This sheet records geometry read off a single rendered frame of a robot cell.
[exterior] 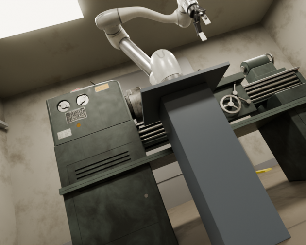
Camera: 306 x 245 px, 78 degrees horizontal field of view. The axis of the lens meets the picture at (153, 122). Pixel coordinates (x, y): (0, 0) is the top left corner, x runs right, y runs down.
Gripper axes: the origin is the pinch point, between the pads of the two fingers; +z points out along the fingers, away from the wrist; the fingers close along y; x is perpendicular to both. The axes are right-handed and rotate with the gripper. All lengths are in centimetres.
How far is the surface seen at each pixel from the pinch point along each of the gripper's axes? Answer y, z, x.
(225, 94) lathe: -37.6, 31.3, 7.9
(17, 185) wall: -221, -14, -307
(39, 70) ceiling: -187, -199, -212
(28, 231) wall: -222, 63, -299
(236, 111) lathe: -34, 48, 7
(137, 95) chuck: -42, 2, -55
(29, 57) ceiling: -152, -199, -205
